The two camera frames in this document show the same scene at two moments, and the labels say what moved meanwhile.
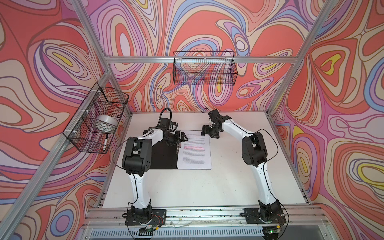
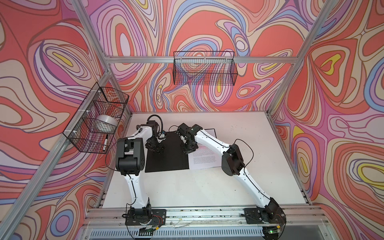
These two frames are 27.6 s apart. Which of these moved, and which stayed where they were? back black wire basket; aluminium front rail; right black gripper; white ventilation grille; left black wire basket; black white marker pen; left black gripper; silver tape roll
Moved: right black gripper; left black gripper
Stayed: black white marker pen; silver tape roll; left black wire basket; back black wire basket; aluminium front rail; white ventilation grille
